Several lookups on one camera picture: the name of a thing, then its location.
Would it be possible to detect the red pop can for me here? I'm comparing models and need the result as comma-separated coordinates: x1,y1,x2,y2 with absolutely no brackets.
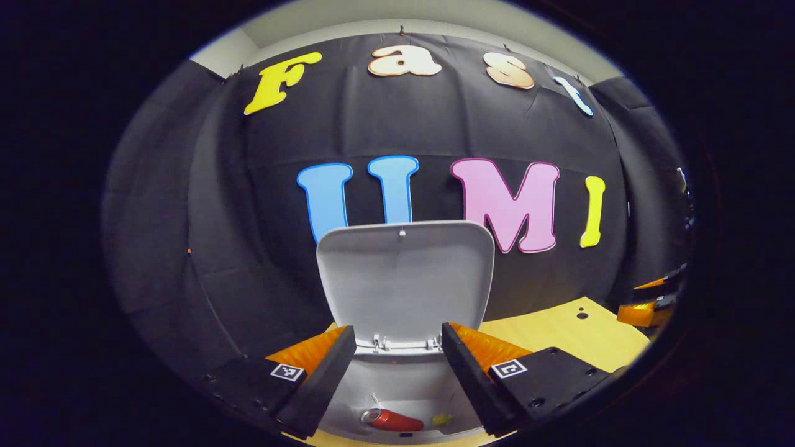
361,408,425,433

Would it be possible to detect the wooden desktop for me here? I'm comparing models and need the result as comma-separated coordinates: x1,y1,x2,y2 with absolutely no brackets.
298,297,652,447

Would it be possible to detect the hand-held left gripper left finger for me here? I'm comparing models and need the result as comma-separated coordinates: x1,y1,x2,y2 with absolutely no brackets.
202,324,358,440

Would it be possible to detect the white desktop garbage bin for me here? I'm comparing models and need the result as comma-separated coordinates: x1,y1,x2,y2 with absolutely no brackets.
316,220,496,445

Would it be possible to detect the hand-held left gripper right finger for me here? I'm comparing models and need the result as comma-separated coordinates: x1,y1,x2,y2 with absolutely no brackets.
441,322,612,437

